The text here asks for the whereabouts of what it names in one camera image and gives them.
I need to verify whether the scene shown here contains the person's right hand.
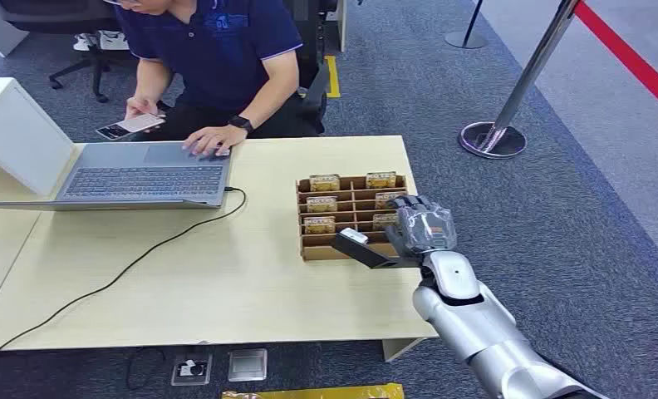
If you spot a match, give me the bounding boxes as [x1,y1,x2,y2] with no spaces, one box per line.
[124,96,167,135]

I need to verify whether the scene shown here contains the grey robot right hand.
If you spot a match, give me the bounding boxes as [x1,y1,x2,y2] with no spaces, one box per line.
[384,195,459,260]

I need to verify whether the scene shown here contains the person's left hand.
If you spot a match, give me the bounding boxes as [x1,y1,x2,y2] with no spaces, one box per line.
[182,125,248,159]

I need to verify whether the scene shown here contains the smartphone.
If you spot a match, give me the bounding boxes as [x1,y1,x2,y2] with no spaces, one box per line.
[95,112,167,142]

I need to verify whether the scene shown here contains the gold printed card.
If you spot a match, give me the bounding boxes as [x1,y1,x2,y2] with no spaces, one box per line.
[371,213,399,232]
[365,171,398,190]
[309,174,341,193]
[306,196,339,214]
[302,216,337,235]
[374,190,408,211]

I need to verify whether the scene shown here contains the person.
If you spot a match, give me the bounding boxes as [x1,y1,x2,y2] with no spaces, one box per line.
[101,0,330,159]

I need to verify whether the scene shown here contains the cardboard card holder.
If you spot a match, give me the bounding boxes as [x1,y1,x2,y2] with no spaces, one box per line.
[295,173,420,262]

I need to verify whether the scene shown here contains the black seat behind person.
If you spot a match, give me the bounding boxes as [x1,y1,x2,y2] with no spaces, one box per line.
[282,0,342,136]

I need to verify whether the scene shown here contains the black wristwatch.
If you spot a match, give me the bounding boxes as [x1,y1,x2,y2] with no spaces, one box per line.
[227,114,255,135]

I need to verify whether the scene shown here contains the black office chair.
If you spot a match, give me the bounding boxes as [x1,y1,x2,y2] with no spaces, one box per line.
[0,0,139,105]

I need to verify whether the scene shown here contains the grey laptop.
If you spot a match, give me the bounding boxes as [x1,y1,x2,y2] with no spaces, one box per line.
[0,140,233,213]

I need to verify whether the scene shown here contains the white shoes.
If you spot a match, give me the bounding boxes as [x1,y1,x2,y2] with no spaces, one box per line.
[72,29,130,53]

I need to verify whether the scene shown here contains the table leg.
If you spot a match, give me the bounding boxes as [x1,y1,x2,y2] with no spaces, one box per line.
[381,337,427,363]

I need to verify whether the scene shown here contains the white display box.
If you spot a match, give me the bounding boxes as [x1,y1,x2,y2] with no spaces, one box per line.
[0,76,76,198]

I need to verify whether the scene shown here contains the yellow floor tape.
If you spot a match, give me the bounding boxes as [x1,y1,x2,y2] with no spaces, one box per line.
[323,54,342,100]

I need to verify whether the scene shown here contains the yellow foil object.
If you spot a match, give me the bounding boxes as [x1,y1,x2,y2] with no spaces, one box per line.
[221,382,406,399]

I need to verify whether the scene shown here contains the closed silver floor socket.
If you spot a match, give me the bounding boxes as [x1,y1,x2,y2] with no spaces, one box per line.
[227,347,268,383]

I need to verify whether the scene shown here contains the floor socket with plug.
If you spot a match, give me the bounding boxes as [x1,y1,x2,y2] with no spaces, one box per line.
[170,353,214,387]

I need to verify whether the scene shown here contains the red barrier belt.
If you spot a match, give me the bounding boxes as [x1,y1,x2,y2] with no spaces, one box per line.
[573,0,658,123]

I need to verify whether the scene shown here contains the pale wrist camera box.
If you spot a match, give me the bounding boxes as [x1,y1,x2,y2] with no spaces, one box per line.
[339,228,371,245]

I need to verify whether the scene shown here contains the black laptop cable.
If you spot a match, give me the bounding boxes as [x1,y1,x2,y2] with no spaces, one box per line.
[0,186,248,352]

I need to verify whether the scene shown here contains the chrome stanchion post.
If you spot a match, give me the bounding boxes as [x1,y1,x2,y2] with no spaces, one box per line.
[458,0,582,160]

